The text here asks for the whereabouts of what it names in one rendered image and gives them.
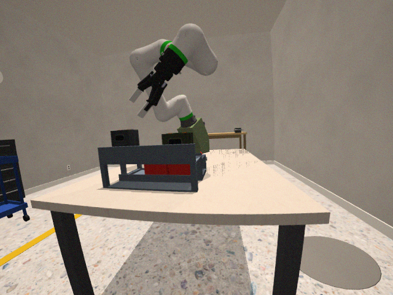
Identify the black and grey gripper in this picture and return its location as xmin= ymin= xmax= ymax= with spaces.
xmin=129 ymin=62 xmax=173 ymax=118

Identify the dark grey metal shelf rack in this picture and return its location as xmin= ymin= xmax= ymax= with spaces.
xmin=98 ymin=144 xmax=208 ymax=192

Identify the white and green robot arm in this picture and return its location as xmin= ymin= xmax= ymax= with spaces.
xmin=130 ymin=23 xmax=218 ymax=128

